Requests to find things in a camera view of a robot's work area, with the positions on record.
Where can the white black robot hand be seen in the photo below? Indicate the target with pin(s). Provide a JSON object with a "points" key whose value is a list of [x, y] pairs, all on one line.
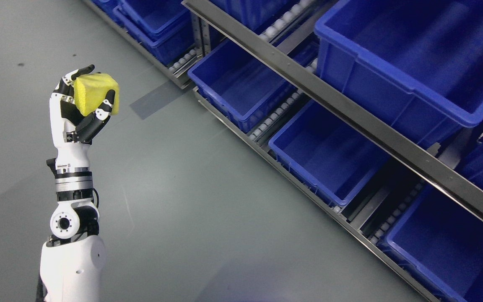
{"points": [[72, 133]]}

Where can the yellow foam block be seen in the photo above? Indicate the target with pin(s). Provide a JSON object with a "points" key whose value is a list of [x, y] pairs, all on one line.
{"points": [[90, 90]]}

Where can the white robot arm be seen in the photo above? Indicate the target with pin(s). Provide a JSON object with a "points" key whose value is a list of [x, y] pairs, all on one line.
{"points": [[74, 254]]}

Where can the grey metal shelf rack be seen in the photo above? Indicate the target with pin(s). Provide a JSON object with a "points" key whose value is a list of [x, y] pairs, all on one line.
{"points": [[273, 54]]}

